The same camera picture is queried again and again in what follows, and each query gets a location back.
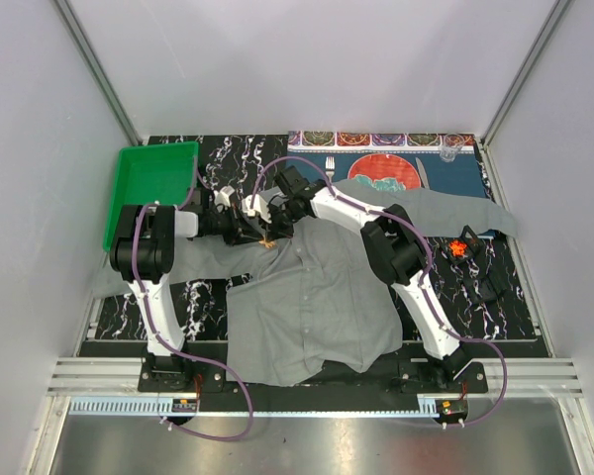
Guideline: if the clear drinking glass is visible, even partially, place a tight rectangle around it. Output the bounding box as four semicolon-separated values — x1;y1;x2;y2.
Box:
440;134;465;163

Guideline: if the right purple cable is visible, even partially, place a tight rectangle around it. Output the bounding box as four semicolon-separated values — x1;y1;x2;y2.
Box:
250;155;511;428

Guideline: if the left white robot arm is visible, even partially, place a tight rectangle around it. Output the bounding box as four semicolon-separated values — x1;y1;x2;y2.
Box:
110;186;260;392

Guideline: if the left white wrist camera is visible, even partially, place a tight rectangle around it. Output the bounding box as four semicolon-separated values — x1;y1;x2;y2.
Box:
214;186;238;208

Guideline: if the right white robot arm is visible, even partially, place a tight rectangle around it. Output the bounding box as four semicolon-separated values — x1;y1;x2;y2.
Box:
261;166;471;393

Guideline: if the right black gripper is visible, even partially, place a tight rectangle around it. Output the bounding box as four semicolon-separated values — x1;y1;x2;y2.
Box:
257;201;301;244

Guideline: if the blue patterned placemat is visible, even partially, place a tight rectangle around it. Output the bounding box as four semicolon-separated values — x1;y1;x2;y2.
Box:
286;131;492;199

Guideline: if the silver fork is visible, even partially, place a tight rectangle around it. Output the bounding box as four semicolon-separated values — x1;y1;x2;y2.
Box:
325;155;336;182

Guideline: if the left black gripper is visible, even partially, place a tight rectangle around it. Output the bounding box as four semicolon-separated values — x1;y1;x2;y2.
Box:
207;203;263;246

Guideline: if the black brooch stand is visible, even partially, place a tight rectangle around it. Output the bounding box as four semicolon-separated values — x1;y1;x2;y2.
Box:
445;226;482;265
463;274;509;304

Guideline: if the green plastic bin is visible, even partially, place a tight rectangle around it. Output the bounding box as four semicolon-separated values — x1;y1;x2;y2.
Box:
103;142;199;252

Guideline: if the silver knife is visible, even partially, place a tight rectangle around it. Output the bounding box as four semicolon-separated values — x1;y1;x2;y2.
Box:
415;157;430;189

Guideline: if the near black brooch stand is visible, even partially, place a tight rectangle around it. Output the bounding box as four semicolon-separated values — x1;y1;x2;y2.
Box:
463;274;509;304

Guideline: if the red and teal plate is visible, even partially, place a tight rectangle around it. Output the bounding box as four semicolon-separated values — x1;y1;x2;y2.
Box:
347;153;422;191

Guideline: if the grey button shirt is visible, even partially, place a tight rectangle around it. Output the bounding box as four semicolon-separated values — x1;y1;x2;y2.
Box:
92;178;522;389

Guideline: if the far black brooch stand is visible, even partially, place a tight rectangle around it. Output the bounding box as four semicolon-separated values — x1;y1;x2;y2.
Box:
445;226;482;265

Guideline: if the orange flower brooch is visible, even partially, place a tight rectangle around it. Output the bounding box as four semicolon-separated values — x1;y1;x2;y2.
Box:
446;238;472;260
258;238;277;249

